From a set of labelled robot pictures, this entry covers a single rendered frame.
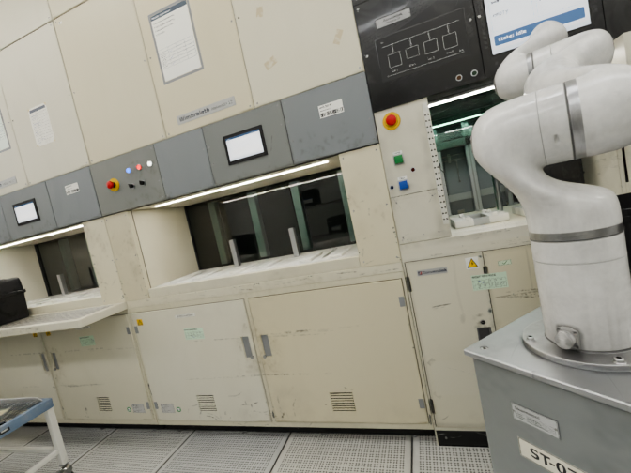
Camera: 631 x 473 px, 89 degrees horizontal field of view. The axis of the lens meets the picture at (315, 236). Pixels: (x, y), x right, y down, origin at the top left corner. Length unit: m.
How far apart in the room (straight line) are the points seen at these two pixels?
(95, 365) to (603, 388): 2.32
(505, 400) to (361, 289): 0.82
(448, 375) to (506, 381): 0.85
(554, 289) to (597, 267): 0.07
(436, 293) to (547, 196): 0.84
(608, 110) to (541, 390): 0.41
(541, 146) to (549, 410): 0.40
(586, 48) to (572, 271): 0.50
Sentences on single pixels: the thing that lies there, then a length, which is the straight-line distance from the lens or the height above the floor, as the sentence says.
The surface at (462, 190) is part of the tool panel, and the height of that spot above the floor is 1.01.
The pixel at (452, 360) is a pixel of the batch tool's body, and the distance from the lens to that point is 1.48.
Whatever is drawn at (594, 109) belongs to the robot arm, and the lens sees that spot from 0.61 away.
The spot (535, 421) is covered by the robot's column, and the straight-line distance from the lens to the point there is 0.69.
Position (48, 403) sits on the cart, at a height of 0.45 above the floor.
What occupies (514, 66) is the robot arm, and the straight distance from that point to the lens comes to 1.00.
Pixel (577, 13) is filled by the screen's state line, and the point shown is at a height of 1.51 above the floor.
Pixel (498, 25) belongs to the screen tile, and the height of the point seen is 1.56.
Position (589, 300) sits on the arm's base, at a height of 0.85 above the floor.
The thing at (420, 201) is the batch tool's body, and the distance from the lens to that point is 1.32.
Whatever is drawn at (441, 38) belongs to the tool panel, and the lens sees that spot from 1.42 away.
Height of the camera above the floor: 1.07
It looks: 4 degrees down
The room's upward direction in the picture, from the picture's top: 12 degrees counter-clockwise
